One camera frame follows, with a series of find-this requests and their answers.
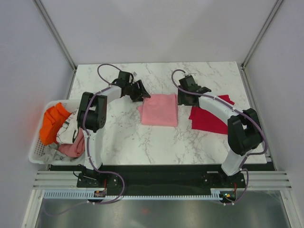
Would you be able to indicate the red t-shirt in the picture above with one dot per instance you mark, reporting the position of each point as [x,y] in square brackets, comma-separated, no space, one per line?
[206,121]

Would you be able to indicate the white slotted cable duct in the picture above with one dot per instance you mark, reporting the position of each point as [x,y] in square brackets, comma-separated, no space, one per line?
[102,195]

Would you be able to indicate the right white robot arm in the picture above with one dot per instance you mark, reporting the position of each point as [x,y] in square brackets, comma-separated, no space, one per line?
[244,129]

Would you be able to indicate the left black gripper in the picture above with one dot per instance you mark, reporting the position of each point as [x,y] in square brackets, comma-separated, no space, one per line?
[140,93]

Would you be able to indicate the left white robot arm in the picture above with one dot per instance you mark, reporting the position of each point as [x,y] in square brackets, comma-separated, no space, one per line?
[91,118]

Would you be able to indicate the white plastic laundry basket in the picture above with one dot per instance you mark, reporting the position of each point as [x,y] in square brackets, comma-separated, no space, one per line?
[37,148]

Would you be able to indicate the white printed t-shirt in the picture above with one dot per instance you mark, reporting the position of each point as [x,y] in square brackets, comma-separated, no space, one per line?
[69,132]

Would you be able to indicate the dusty rose t-shirt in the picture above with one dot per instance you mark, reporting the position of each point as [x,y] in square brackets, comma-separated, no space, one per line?
[76,149]

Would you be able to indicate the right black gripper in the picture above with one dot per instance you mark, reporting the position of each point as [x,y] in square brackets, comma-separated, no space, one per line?
[181,99]

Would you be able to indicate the aluminium frame post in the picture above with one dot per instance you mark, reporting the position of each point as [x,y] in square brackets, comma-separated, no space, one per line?
[266,25]
[53,30]

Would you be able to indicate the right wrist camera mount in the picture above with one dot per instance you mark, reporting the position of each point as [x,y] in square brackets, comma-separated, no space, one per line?
[188,74]

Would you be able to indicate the orange t-shirt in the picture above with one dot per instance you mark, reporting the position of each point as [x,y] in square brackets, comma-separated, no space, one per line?
[53,119]

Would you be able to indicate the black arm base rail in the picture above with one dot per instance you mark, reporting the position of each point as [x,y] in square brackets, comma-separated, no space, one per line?
[166,179]

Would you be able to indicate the right aluminium frame post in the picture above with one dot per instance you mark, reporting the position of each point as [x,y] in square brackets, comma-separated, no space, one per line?
[266,25]

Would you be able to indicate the light pink t-shirt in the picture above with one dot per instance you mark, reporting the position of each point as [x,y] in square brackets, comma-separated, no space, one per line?
[159,110]

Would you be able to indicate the left aluminium frame post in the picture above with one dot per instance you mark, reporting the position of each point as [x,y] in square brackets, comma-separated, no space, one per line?
[53,30]

